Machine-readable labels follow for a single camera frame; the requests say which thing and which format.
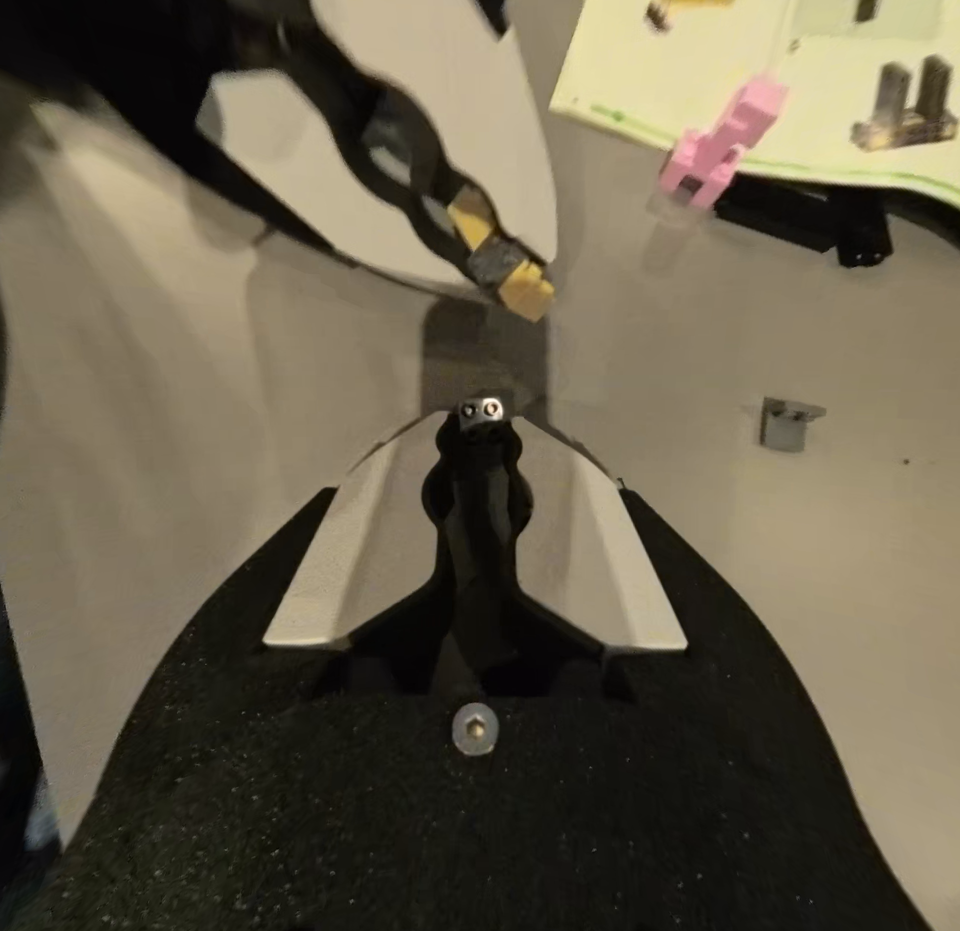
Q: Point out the dark grey toy brick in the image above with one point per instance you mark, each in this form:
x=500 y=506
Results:
x=484 y=413

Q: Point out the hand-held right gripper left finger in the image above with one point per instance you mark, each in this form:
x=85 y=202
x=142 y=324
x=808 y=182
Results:
x=352 y=548

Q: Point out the black lego pieces under booklet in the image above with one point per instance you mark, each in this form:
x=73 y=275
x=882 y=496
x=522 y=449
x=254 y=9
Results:
x=810 y=222

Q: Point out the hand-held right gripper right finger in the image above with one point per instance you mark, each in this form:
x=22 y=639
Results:
x=600 y=556

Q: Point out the yellow and grey brick assembly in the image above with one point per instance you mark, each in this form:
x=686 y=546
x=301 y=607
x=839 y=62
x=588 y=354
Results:
x=506 y=263

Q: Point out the grey desk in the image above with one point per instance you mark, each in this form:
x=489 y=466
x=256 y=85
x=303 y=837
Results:
x=750 y=571

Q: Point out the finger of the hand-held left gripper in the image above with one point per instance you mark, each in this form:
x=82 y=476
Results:
x=465 y=91
x=285 y=158

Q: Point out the grey flat toy brick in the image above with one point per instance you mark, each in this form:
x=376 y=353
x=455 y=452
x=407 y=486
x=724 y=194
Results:
x=787 y=425

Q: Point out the pink toy brick pig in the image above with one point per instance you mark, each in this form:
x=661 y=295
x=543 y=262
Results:
x=720 y=147

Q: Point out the pale green instruction booklet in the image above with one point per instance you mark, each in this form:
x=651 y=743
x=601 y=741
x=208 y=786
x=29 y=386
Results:
x=817 y=83

